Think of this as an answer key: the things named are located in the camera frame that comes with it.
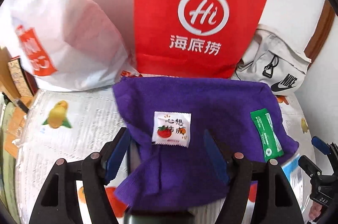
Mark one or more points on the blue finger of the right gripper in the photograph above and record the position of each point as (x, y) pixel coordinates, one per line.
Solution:
(309, 167)
(322, 146)

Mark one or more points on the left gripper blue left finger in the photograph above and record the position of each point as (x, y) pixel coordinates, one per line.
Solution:
(112, 154)

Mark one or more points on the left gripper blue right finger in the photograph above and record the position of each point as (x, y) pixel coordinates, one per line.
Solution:
(219, 163)

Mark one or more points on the green wet wipe sachet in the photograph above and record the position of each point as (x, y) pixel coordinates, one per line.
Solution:
(264, 125)

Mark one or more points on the white persimmon wipe sachet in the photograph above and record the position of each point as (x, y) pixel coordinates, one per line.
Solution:
(171, 128)

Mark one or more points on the person's right hand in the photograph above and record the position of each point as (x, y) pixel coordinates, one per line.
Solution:
(315, 211)

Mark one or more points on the blue tissue pack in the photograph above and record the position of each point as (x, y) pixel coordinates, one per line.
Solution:
(294, 174)

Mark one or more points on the purple towel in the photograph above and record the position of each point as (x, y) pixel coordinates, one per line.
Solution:
(175, 177)

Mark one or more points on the grey Nike waist bag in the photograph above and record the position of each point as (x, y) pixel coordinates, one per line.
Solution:
(272, 59)

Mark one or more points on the brown framed picture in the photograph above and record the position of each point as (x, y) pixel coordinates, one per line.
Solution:
(23, 81)

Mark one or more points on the white Miniso plastic bag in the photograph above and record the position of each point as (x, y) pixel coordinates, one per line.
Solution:
(71, 45)

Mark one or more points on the red Haidilao paper bag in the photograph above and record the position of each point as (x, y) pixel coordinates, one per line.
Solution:
(193, 38)

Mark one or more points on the brown door frame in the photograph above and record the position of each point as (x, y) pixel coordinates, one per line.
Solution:
(321, 33)

